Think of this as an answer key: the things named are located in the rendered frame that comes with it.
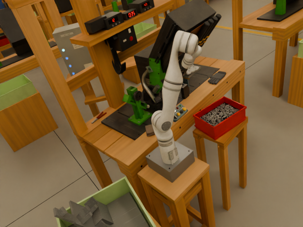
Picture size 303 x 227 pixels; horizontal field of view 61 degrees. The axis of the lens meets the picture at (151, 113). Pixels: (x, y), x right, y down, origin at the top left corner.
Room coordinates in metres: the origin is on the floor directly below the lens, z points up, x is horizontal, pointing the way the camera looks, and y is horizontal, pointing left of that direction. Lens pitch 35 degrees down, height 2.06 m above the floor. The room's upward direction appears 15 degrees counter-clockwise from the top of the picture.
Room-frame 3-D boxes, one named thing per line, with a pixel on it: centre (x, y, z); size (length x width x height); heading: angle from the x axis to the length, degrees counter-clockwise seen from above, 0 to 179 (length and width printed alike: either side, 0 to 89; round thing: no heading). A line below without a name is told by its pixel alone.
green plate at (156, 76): (1.81, -0.13, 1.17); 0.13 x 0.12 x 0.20; 128
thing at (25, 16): (2.14, 0.03, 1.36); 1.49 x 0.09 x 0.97; 128
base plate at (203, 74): (1.90, -0.15, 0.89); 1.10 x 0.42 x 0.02; 128
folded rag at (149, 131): (1.44, 0.03, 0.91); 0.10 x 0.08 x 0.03; 179
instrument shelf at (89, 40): (2.11, 0.01, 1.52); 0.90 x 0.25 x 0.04; 128
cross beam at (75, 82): (2.19, 0.08, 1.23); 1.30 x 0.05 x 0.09; 128
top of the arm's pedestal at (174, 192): (1.09, -0.04, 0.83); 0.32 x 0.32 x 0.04; 35
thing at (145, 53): (2.08, -0.15, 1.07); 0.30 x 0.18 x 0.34; 128
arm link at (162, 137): (1.10, -0.04, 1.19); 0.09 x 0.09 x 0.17; 17
